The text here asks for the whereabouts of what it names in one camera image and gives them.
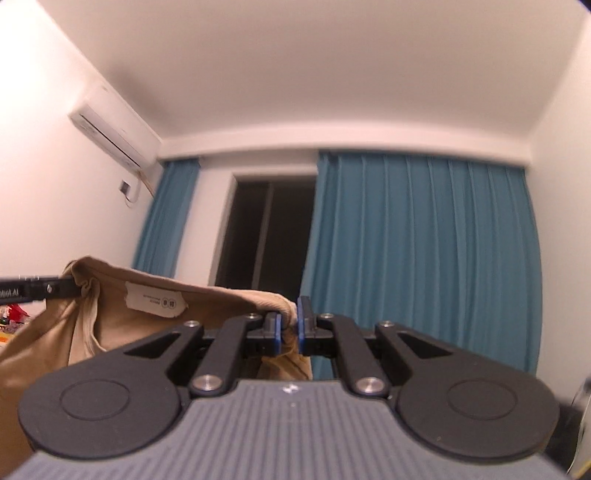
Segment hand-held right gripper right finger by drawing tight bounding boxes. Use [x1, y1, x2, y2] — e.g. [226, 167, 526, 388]
[297, 296, 453, 398]

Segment tan shirt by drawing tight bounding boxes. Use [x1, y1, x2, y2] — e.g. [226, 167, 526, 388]
[0, 256, 315, 472]

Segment white air conditioner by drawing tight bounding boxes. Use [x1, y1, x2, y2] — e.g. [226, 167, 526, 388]
[69, 85, 160, 169]

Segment air conditioner pipe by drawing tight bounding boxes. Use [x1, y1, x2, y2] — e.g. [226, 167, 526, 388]
[137, 168, 157, 200]

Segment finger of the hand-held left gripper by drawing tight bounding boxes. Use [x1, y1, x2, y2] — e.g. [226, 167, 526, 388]
[23, 275, 77, 302]

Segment narrow teal curtain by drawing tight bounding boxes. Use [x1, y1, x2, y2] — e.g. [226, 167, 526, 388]
[133, 159, 201, 278]

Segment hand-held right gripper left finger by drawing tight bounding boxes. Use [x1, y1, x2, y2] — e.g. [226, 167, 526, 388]
[124, 312, 283, 397]

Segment wide teal curtain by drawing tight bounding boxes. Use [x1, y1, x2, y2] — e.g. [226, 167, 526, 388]
[300, 150, 543, 381]

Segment dark window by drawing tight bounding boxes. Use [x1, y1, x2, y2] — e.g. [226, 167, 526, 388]
[208, 173, 319, 301]

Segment red and orange packets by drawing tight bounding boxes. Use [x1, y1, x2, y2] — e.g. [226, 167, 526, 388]
[0, 305, 31, 344]

